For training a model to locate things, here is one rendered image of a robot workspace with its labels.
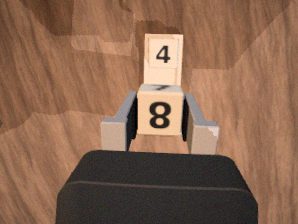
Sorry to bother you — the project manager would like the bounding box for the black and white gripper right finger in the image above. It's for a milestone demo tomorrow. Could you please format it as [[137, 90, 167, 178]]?
[[181, 93, 220, 155]]

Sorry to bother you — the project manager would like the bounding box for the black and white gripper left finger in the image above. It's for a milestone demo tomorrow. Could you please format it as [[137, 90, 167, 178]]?
[[101, 91, 138, 151]]

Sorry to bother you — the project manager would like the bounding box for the beige cube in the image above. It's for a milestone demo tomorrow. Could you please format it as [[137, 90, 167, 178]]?
[[148, 39, 179, 69], [137, 84, 185, 137]]

